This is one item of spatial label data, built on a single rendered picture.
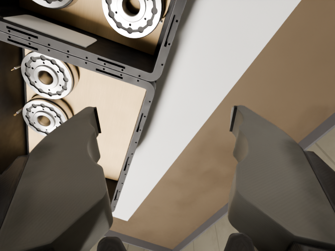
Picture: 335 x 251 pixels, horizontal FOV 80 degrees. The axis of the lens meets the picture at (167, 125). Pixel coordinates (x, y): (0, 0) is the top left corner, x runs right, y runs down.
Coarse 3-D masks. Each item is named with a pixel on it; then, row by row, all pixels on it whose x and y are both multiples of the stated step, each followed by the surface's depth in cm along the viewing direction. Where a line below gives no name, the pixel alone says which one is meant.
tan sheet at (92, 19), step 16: (32, 0) 37; (80, 0) 36; (96, 0) 36; (128, 0) 36; (48, 16) 38; (64, 16) 38; (80, 16) 38; (96, 16) 38; (96, 32) 39; (112, 32) 39; (160, 32) 39; (144, 48) 41
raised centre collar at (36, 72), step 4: (36, 68) 40; (40, 68) 40; (44, 68) 40; (48, 68) 40; (36, 72) 40; (52, 72) 40; (36, 76) 41; (52, 76) 41; (56, 76) 41; (36, 80) 41; (40, 80) 41; (56, 80) 41; (40, 84) 42; (44, 84) 42; (48, 84) 42; (52, 84) 42; (56, 84) 42; (48, 88) 42
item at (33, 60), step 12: (24, 60) 40; (36, 60) 39; (48, 60) 40; (24, 72) 41; (60, 72) 41; (36, 84) 42; (60, 84) 42; (72, 84) 42; (48, 96) 44; (60, 96) 44
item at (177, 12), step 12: (180, 0) 27; (180, 12) 28; (0, 24) 30; (12, 24) 30; (168, 24) 29; (24, 36) 31; (36, 36) 32; (48, 36) 31; (168, 36) 31; (60, 48) 31; (72, 48) 31; (168, 48) 31; (96, 60) 32; (108, 60) 32; (132, 72) 33; (144, 72) 33; (156, 72) 33
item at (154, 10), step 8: (104, 0) 34; (112, 0) 33; (152, 0) 34; (160, 0) 33; (104, 8) 34; (112, 8) 34; (152, 8) 34; (160, 8) 34; (112, 16) 35; (120, 16) 35; (144, 16) 35; (152, 16) 35; (160, 16) 35; (112, 24) 35; (120, 24) 36; (128, 24) 35; (136, 24) 35; (144, 24) 35; (152, 24) 36; (120, 32) 36; (128, 32) 36; (136, 32) 36; (144, 32) 36
